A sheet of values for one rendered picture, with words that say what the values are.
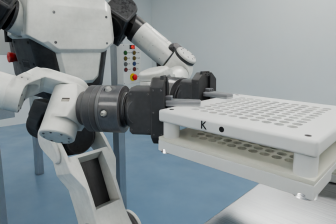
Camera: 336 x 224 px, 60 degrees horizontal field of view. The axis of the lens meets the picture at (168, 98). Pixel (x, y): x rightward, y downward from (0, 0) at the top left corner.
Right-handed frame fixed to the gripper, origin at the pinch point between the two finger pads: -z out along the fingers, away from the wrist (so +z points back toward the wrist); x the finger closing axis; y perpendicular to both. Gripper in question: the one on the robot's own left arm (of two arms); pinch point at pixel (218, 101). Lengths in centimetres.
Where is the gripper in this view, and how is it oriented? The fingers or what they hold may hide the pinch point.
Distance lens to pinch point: 61.9
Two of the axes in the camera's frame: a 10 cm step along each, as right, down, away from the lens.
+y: -7.8, 1.1, -6.2
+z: -6.3, -1.1, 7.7
